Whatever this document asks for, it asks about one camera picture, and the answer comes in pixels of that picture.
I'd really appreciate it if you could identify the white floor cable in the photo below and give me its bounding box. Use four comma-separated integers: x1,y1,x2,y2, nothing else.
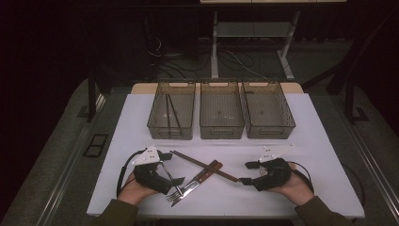
224,49,271,81

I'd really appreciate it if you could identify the white table mat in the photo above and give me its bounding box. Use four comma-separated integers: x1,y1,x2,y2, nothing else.
87,92,366,219

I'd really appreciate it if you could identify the right hand-held gripper cable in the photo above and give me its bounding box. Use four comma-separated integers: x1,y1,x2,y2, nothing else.
293,160,366,209

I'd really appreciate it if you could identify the black floor cable bundle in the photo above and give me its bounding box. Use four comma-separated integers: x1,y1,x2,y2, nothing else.
145,34,217,79

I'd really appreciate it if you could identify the wooden-handled metal fork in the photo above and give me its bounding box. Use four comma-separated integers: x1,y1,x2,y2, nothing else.
166,159,219,203

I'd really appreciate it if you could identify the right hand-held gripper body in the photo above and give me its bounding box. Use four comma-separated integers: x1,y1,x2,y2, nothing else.
252,143,296,193

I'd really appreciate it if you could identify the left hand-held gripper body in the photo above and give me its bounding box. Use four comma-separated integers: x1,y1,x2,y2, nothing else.
131,145,175,195

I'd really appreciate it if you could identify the wooden-handled metal knife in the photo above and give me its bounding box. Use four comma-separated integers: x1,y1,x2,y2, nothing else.
170,161,224,207

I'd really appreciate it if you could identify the person's left hand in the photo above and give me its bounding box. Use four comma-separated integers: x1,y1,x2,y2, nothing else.
118,170,161,208

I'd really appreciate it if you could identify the grey metal stand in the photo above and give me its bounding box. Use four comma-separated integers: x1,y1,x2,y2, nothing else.
210,10,301,81

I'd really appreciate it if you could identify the person's right hand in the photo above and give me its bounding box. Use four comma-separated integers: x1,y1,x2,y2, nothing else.
267,162,315,207

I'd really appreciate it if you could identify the metal floor rail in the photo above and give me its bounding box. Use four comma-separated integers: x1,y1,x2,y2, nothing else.
40,93,106,226
347,121,399,218

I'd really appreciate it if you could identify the smoky translucent plastic bin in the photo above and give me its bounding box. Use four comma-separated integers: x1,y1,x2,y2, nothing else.
240,80,296,140
146,80,197,140
199,80,246,140

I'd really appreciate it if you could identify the black stand pole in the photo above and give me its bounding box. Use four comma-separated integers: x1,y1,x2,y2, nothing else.
88,67,97,122

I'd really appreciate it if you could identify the black angled stand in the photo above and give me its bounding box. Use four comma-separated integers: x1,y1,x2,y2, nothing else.
326,13,396,125

